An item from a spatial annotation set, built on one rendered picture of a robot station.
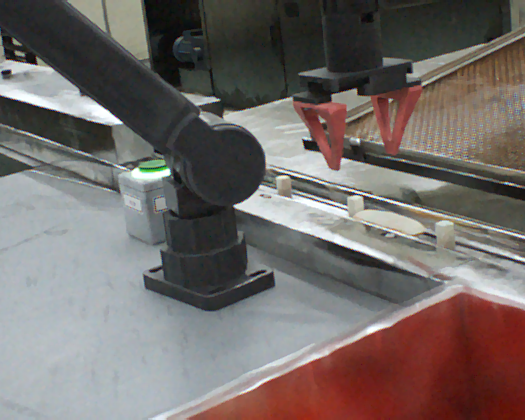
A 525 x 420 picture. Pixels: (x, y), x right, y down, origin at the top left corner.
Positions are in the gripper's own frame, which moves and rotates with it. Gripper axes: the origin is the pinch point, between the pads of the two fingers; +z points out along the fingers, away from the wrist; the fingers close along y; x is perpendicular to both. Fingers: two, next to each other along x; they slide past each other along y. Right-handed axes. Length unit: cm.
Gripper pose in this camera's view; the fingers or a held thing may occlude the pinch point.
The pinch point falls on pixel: (362, 154)
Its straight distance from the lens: 106.3
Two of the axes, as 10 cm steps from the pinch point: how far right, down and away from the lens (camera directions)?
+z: 1.2, 9.6, 2.5
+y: 8.5, -2.3, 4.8
